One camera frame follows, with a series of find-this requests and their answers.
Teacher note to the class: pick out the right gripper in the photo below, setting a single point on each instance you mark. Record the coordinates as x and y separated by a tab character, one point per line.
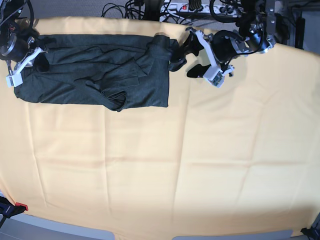
20	53

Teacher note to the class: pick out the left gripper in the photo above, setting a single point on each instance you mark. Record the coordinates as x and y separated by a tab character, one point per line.
220	49

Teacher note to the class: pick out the dark green long-sleeve shirt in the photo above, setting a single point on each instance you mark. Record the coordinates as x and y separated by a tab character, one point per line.
115	71

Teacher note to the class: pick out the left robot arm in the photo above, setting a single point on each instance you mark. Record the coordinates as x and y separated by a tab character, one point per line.
256	23

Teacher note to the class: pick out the yellow table cloth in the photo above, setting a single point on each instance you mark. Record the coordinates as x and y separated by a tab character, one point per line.
240	159

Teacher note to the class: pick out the red and black clamp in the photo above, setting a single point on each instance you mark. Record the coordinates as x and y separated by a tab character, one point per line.
8	210

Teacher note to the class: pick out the black clamp right corner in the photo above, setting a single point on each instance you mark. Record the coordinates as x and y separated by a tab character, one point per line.
311	233

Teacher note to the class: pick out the black upright post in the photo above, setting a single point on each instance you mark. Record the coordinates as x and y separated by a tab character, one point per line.
299	32

